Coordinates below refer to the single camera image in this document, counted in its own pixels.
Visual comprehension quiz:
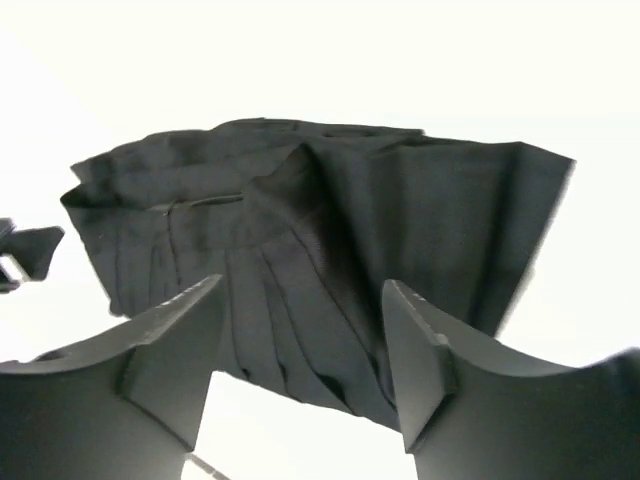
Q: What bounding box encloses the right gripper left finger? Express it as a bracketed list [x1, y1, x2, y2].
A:
[1, 275, 224, 480]

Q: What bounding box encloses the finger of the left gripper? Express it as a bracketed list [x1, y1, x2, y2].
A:
[1, 218, 65, 294]

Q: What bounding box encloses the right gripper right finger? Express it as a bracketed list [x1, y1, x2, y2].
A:
[382, 280, 639, 480]

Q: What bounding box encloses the black pleated skirt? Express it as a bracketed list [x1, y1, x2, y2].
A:
[61, 118, 574, 429]

